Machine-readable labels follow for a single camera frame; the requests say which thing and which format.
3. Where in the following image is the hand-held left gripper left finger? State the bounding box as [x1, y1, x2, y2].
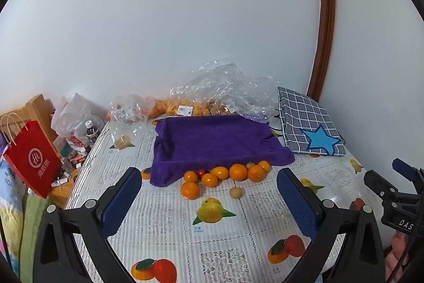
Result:
[32, 166, 143, 283]

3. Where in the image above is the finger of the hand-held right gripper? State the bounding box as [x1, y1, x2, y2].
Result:
[392, 158, 418, 182]
[363, 169, 400, 201]

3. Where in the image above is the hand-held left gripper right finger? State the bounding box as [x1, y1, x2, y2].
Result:
[276, 167, 386, 283]

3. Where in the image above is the purple towel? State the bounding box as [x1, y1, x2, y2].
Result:
[149, 115, 296, 188]

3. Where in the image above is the person's right hand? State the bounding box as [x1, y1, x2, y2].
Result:
[385, 232, 414, 282]

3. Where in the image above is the wooden side table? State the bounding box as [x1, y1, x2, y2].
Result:
[48, 137, 87, 209]

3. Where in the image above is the dark bottle white cap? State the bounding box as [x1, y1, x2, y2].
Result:
[84, 120, 98, 147]

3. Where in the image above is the red white packet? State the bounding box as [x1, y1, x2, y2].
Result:
[64, 134, 87, 151]

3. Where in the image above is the checked fabric bag blue star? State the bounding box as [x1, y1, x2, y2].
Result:
[277, 86, 347, 158]

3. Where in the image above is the small clear plastic bag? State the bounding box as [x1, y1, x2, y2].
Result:
[109, 94, 158, 151]

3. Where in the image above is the colourful blanket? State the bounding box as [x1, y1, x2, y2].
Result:
[0, 134, 50, 280]

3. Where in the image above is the red paper bag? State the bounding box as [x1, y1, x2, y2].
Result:
[0, 112, 63, 199]

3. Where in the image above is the white plastic bag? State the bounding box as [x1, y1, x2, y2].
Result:
[50, 91, 106, 151]

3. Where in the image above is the bagged pile of oranges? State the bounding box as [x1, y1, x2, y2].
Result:
[147, 98, 213, 118]

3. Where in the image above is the bag of brown longans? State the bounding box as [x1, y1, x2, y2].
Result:
[208, 101, 241, 116]

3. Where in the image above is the wooden chair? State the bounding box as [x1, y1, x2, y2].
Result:
[0, 94, 57, 151]

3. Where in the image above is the large clear plastic bag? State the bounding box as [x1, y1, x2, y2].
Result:
[170, 58, 282, 124]

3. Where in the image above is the brown wooden door frame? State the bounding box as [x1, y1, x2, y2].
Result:
[306, 0, 336, 101]

